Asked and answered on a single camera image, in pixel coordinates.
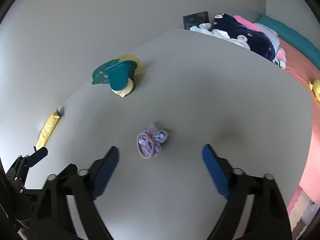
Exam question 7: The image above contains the purple fabric scrunchie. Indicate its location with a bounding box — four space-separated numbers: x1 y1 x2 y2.
136 124 169 159

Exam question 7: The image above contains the yellow snack wrapper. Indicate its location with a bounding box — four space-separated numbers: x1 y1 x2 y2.
34 108 63 151

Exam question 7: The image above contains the teal dinosaur tape dispenser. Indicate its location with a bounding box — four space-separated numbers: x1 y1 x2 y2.
92 54 142 98

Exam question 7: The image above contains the yellow duck plush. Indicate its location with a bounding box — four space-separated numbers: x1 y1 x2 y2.
308 79 320 101

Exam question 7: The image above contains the pink bed sheet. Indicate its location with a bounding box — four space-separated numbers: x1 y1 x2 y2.
272 38 320 205

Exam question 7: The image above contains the teal pillow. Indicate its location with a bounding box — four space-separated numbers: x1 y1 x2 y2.
258 15 320 69

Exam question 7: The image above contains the light blue folded blanket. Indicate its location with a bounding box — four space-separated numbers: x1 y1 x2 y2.
254 23 280 53

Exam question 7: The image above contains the white crumpled cloth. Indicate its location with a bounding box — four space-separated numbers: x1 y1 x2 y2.
189 23 250 50

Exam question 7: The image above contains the pink folded cloth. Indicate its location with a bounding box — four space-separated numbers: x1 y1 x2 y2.
233 15 262 32

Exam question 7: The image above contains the black wall socket panel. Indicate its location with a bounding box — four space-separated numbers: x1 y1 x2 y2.
183 11 209 30

